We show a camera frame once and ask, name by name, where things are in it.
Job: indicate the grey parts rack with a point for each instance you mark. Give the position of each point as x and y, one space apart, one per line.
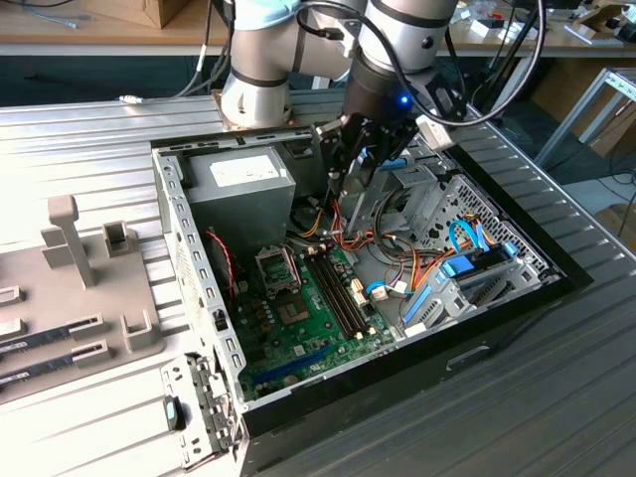
74 298

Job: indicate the black PC case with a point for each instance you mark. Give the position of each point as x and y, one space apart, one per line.
422 397

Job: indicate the folded cardboard piece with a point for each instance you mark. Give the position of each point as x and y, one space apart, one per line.
596 20

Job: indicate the metal slot bracket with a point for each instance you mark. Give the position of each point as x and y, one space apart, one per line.
181 382

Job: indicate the brown floor box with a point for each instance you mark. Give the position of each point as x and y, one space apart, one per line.
618 218

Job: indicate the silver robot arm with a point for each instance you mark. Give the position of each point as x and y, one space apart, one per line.
263 49

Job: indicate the white power supply label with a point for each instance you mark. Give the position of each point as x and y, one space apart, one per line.
243 171

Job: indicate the grey power supply unit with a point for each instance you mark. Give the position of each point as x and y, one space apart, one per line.
238 213

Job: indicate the perforated metal disk bay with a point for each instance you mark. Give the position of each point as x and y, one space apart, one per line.
447 308

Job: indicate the black RAM slot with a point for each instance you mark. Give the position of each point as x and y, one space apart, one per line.
348 295
334 298

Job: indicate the blue expansion slot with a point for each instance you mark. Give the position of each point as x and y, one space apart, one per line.
293 364

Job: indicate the black slanted pole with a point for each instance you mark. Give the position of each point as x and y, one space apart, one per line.
504 74

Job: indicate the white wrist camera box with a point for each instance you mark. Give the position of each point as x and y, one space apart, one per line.
436 133

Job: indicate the small blue clip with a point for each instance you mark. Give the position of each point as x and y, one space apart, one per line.
510 251

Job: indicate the green motherboard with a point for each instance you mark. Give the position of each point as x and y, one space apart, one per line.
308 343

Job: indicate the metal drive cage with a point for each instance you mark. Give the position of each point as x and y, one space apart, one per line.
412 189

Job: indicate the wooden desk white legs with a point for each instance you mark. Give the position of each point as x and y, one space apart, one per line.
571 45

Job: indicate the cardboard box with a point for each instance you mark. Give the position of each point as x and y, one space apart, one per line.
164 10

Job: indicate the CPU socket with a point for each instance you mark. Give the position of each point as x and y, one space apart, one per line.
278 278

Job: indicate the flat brown cardboard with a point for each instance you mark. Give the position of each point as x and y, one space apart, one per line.
616 129

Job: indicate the dark RAM stick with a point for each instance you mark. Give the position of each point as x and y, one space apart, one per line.
35 342
35 370

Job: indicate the black latch blue inlay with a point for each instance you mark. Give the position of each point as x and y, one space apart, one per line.
172 413

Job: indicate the blue disk carrier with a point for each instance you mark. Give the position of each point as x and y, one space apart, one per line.
458 267

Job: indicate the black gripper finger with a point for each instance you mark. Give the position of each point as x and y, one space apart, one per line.
343 149
392 146

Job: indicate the aluminium profile frame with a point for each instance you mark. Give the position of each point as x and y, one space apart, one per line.
616 82

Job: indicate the white boxes on desk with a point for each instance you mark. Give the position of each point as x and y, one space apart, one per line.
484 29

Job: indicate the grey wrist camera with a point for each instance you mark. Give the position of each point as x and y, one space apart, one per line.
328 129

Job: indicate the blue plastic rail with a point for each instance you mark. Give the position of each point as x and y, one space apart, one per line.
417 305

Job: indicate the black case fan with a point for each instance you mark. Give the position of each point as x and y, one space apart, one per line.
218 263

